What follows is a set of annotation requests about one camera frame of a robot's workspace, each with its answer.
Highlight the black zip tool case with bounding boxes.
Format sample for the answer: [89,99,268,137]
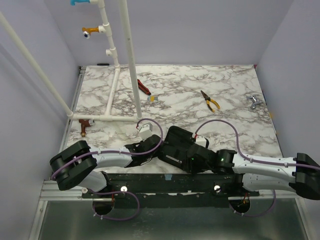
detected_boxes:
[157,125,195,171]

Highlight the silver thinning scissors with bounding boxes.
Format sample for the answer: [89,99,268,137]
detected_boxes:
[165,155,182,164]

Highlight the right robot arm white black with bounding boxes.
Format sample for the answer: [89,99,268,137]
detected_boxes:
[182,144,320,200]

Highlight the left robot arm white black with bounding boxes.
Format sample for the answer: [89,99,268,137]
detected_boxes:
[49,134,162,198]

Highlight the red black utility knife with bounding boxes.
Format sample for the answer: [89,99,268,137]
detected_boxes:
[137,79,151,96]

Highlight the brown brass valve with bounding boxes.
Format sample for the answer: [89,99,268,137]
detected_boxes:
[78,119,95,137]

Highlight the chrome faucet tap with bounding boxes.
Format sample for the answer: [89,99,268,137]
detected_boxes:
[246,95,263,110]

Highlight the orange tap on pipe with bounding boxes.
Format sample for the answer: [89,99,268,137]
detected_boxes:
[82,27,100,39]

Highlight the blue tap on pipe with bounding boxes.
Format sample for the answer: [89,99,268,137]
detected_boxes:
[69,0,90,6]

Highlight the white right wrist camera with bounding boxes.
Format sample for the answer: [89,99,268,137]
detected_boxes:
[195,135,209,149]

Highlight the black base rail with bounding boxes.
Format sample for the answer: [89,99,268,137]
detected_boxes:
[82,173,259,208]

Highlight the yellow handled pliers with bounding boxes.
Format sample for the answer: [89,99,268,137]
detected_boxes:
[200,90,221,113]

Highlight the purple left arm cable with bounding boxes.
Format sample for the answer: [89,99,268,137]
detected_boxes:
[51,118,165,222]

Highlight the aluminium extrusion frame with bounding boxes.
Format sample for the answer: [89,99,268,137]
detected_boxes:
[27,66,87,240]

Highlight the white PVC pipe frame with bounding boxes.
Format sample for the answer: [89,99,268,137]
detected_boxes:
[0,0,142,122]

